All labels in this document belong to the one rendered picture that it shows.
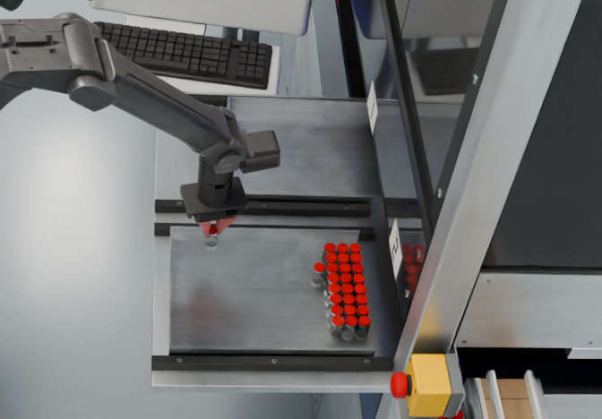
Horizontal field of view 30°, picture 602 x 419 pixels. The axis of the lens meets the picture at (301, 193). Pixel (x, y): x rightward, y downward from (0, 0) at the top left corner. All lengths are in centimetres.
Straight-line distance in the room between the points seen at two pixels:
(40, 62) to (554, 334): 90
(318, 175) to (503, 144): 77
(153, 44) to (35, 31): 110
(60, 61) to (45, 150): 203
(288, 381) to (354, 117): 65
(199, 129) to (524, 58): 51
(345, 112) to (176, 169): 38
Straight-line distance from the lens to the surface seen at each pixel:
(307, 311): 195
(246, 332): 191
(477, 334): 177
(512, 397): 187
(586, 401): 200
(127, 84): 146
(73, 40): 141
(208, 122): 163
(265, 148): 177
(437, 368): 174
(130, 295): 305
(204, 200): 183
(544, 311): 175
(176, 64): 243
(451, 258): 160
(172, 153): 217
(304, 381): 187
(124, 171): 334
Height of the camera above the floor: 244
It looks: 47 degrees down
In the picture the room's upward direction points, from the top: 10 degrees clockwise
